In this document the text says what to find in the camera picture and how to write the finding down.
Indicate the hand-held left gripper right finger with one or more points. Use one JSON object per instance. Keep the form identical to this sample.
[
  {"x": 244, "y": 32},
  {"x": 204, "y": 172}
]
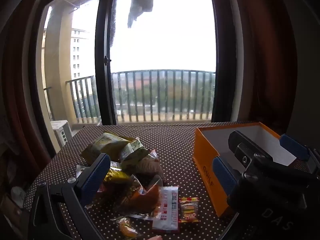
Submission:
[{"x": 222, "y": 175}]

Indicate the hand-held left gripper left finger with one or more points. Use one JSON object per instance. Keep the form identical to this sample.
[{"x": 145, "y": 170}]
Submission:
[{"x": 96, "y": 177}]

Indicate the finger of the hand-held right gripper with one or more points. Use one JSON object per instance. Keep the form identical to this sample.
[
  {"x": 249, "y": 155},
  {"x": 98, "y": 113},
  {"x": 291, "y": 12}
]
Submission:
[
  {"x": 243, "y": 147},
  {"x": 293, "y": 147}
]

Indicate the small yellow snack packet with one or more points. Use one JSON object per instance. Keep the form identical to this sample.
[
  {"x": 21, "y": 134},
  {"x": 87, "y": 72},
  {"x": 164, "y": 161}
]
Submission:
[{"x": 116, "y": 176}]

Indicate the orange cardboard box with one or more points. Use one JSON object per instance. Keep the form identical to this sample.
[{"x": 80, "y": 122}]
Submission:
[{"x": 205, "y": 155}]

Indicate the large yellow snack packet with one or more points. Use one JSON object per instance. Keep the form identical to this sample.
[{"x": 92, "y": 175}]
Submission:
[{"x": 105, "y": 145}]

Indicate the green snack packet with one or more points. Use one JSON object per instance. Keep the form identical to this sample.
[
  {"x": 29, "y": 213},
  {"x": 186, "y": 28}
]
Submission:
[{"x": 135, "y": 152}]

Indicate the small burger gummy packet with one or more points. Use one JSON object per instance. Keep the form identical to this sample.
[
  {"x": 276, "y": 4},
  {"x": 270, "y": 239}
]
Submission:
[{"x": 188, "y": 210}]

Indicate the clear red snack packet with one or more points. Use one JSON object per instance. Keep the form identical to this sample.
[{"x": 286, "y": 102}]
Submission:
[{"x": 150, "y": 166}]

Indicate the orange snack packet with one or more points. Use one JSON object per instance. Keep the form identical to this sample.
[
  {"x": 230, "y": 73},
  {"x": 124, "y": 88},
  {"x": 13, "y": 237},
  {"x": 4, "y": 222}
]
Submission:
[{"x": 147, "y": 197}]

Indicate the small yellow candy packet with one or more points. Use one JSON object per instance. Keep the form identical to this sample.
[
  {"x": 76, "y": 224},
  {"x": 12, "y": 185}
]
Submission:
[{"x": 126, "y": 228}]

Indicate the white red snack packet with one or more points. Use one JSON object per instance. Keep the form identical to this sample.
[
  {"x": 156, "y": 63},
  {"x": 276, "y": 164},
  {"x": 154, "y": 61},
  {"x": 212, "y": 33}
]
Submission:
[{"x": 167, "y": 205}]

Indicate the brown polka-dot tablecloth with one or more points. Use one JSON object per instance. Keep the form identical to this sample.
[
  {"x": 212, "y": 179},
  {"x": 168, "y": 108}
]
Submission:
[{"x": 175, "y": 140}]

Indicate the white air conditioner unit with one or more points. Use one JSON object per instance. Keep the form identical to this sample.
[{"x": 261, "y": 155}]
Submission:
[{"x": 61, "y": 130}]

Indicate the red-brown curtain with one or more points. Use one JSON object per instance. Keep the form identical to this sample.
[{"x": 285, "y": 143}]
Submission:
[
  {"x": 262, "y": 55},
  {"x": 17, "y": 80}
]

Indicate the balcony railing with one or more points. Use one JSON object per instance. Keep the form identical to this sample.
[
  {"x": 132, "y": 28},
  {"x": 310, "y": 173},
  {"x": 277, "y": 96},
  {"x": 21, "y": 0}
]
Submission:
[{"x": 162, "y": 70}]

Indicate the beige building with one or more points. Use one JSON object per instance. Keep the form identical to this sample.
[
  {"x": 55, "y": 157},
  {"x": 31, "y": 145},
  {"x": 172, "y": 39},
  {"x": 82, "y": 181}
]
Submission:
[{"x": 80, "y": 50}]

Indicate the dark hanging cloth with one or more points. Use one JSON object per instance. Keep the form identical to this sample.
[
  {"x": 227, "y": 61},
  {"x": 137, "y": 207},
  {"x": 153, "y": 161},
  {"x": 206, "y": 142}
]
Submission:
[{"x": 113, "y": 17}]

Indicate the grey hanging cloth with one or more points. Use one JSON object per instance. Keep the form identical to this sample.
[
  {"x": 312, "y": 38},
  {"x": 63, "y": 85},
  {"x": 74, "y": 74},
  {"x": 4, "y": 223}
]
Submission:
[{"x": 141, "y": 0}]

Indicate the black window frame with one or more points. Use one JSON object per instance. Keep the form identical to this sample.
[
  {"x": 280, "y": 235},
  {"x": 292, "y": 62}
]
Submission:
[{"x": 103, "y": 80}]

